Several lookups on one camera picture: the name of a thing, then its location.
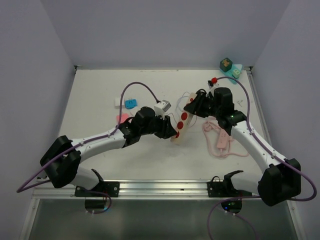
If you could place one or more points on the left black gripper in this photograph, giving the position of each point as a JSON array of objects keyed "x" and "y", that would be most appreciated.
[{"x": 166, "y": 130}]

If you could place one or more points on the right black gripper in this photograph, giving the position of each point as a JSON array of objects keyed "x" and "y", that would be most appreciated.
[{"x": 195, "y": 106}]

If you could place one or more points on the beige power strip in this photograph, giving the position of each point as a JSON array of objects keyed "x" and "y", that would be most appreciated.
[{"x": 185, "y": 118}]

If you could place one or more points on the pink power strip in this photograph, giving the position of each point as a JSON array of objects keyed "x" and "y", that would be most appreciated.
[{"x": 222, "y": 147}]

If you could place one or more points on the blue adapter plug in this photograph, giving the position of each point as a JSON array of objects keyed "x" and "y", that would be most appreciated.
[{"x": 130, "y": 103}]

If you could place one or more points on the pink adapter plug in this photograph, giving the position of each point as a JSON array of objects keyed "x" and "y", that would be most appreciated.
[{"x": 122, "y": 118}]

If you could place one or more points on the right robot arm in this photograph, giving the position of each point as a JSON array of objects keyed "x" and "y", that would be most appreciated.
[{"x": 279, "y": 179}]

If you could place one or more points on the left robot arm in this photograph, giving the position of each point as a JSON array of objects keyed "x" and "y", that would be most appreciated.
[{"x": 62, "y": 160}]

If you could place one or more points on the teal power strip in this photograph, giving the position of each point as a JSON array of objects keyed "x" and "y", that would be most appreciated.
[{"x": 235, "y": 66}]

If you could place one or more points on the dark green cube charger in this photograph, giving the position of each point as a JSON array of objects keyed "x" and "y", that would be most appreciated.
[{"x": 225, "y": 65}]

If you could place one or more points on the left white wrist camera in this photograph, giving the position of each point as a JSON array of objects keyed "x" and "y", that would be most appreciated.
[{"x": 161, "y": 108}]

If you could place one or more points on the aluminium rail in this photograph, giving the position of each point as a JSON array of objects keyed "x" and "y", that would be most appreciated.
[{"x": 147, "y": 189}]

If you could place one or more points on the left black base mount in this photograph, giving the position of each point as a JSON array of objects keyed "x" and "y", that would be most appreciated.
[{"x": 105, "y": 187}]

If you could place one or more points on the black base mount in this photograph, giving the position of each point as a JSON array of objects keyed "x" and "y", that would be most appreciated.
[
  {"x": 217, "y": 188},
  {"x": 105, "y": 187}
]

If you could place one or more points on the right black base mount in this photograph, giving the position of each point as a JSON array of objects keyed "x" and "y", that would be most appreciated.
[{"x": 217, "y": 188}]

